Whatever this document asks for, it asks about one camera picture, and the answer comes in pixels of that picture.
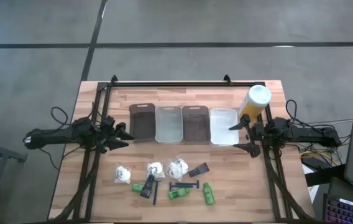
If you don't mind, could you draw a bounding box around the clear vanity pack bag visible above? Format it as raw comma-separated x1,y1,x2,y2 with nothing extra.
114,165,132,184
147,161,166,181
176,157,190,171
166,161,183,182

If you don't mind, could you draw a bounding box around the yellow cable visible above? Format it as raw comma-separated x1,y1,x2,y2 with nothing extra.
300,150,342,160

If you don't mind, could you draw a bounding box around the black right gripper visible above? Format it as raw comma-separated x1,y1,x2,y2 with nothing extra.
228,114,272,159

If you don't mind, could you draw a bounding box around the dark translucent plastic bin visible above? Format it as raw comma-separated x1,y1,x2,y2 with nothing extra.
181,105,211,146
129,103,157,143

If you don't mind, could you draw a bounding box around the black metal rig frame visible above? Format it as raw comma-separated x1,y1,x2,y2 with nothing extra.
48,74,316,222

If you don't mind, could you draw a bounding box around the black power brick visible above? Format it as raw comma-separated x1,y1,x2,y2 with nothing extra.
301,157,331,171

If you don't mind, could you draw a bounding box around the dark blue shave tube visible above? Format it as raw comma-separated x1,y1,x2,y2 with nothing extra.
140,174,155,199

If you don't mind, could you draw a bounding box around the grey metal table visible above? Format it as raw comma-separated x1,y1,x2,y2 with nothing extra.
0,136,27,224

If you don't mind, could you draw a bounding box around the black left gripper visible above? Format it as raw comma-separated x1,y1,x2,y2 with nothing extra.
95,115,135,153

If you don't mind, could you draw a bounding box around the clear frosted plastic bin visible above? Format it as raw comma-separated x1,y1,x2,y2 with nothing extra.
155,106,184,144

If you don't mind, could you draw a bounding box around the backlit black keyboard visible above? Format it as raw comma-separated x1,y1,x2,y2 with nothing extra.
323,193,353,224

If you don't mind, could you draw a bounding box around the yellow canister with white lid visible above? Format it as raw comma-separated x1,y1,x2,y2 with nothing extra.
237,84,272,122

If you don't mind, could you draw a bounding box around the white paper sheet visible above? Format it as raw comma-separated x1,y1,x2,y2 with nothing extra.
302,164,320,203

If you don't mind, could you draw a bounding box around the blue disposable razor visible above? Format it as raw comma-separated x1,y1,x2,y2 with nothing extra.
152,180,159,205
169,182,193,191
175,179,200,189

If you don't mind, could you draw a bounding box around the small black box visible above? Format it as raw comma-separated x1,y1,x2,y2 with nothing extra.
188,162,210,178

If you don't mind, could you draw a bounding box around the white plastic bin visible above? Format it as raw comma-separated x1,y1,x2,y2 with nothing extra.
209,108,239,146

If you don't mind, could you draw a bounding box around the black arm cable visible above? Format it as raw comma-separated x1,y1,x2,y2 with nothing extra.
285,99,309,129
50,106,73,129

